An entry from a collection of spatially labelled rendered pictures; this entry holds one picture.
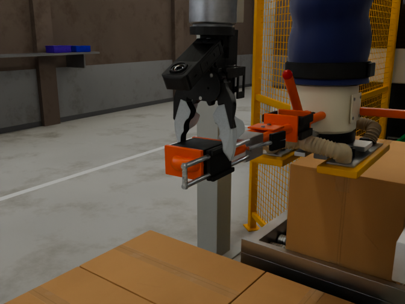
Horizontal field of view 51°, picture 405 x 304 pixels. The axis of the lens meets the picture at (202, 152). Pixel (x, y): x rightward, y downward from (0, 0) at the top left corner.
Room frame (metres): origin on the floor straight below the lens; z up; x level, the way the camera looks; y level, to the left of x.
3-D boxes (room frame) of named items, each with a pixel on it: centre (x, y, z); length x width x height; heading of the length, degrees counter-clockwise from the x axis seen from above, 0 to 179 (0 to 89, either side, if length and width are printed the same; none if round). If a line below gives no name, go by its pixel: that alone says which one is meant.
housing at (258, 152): (0.80, -0.07, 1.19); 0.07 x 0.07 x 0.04; 55
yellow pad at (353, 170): (1.13, -0.42, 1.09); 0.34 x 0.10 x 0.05; 145
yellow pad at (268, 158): (1.23, -0.26, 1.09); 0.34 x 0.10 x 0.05; 145
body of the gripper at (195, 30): (0.71, -0.02, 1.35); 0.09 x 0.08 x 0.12; 145
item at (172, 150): (0.69, 0.01, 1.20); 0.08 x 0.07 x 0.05; 145
